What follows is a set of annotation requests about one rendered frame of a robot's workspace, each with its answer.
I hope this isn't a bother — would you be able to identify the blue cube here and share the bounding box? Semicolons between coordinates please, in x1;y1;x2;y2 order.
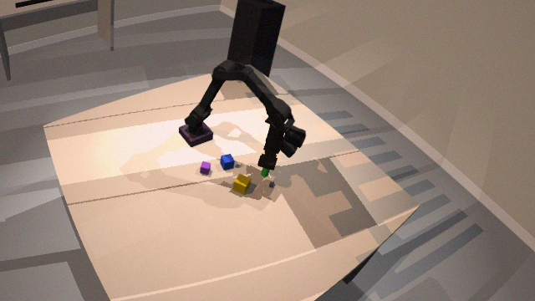
220;154;235;171

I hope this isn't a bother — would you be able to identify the purple cube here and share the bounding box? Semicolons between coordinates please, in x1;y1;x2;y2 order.
200;161;211;175

